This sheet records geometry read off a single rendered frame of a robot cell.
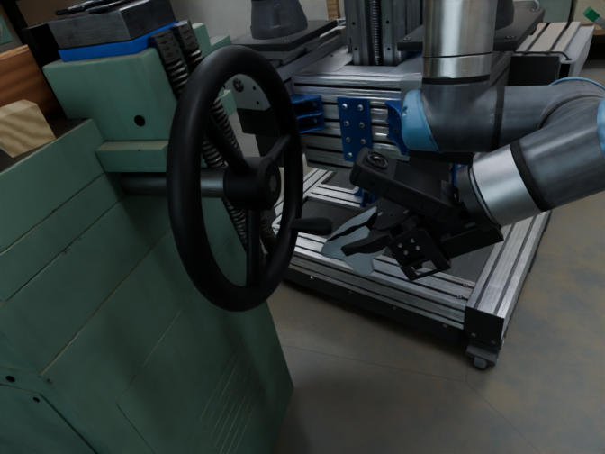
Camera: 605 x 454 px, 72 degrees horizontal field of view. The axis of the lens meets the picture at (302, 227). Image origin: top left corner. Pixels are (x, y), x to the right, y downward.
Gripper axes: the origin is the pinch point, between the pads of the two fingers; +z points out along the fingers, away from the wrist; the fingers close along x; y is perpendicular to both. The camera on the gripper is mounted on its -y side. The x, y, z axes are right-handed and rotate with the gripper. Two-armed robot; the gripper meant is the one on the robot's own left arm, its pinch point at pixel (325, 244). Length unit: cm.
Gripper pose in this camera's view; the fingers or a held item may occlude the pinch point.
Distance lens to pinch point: 54.3
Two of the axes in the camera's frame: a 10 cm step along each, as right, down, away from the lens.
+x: 2.9, -6.0, 7.4
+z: -7.3, 3.6, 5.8
